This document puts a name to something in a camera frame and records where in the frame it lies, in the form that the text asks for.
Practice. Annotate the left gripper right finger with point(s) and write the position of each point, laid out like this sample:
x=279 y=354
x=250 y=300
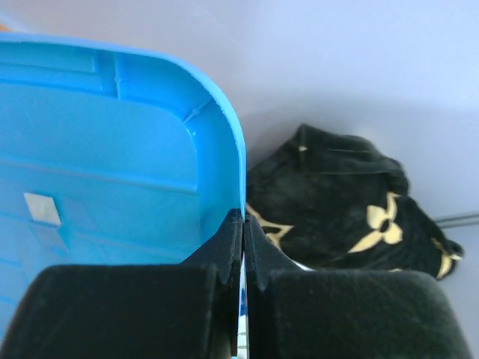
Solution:
x=266 y=268

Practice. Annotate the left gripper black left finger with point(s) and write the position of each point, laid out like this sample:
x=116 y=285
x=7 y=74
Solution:
x=223 y=253

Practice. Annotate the blue plastic lid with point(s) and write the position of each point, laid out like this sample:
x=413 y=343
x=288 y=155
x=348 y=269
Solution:
x=109 y=155

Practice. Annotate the black floral blanket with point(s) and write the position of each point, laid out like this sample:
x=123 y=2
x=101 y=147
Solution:
x=330 y=201

